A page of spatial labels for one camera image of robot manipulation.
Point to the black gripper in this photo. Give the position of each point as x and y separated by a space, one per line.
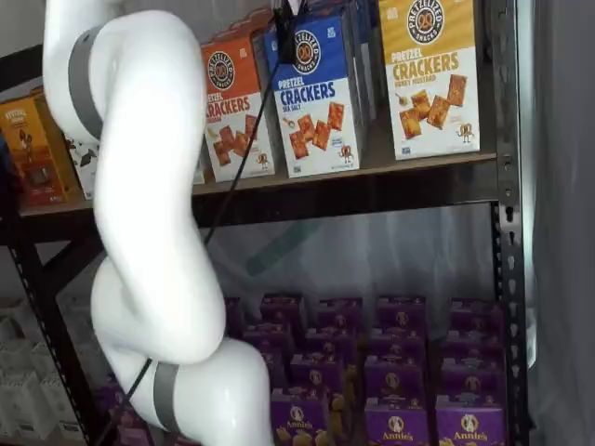
290 4

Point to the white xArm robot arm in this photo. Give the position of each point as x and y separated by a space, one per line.
139 139

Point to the blue pretzel crackers box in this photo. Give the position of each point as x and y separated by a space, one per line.
316 116

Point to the orange pretzel crackers box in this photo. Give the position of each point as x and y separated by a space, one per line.
232 116

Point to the yellow pretzel crackers box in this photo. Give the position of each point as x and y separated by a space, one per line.
427 93

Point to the wooden shelf board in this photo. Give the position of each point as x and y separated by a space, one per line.
372 169

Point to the white Sweet Thins cookie box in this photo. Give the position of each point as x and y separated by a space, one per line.
81 158

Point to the purple Annie's snack box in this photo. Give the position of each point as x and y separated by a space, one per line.
472 378
330 343
265 337
395 376
474 346
340 313
282 309
111 402
476 316
300 423
316 371
274 367
400 312
397 425
469 427
397 343

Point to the orange-yellow snack box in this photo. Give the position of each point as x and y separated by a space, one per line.
37 153

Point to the white carton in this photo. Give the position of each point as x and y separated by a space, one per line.
32 413
21 362
14 323

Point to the black metal shelving frame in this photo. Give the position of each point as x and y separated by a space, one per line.
509 279

